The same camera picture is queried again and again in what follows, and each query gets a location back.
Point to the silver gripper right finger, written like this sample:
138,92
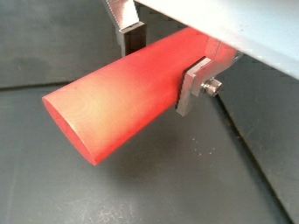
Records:
198,79

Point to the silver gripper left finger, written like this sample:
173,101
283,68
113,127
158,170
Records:
130,28

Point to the red oval cylinder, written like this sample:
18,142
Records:
105,107

